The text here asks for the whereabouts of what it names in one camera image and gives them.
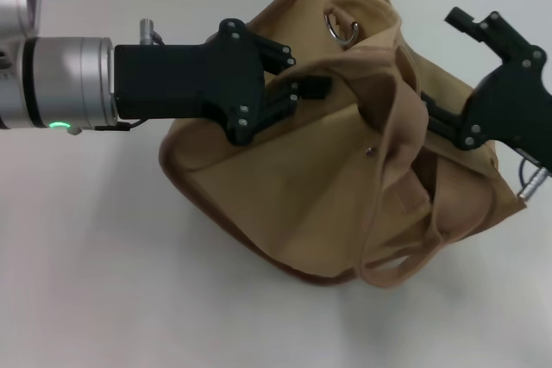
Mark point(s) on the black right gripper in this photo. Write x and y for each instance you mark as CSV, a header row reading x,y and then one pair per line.
x,y
513,105

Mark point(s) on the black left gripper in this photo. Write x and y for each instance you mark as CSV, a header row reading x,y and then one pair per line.
x,y
181,81

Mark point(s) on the khaki canvas food bag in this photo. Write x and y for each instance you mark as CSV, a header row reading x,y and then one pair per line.
x,y
345,170

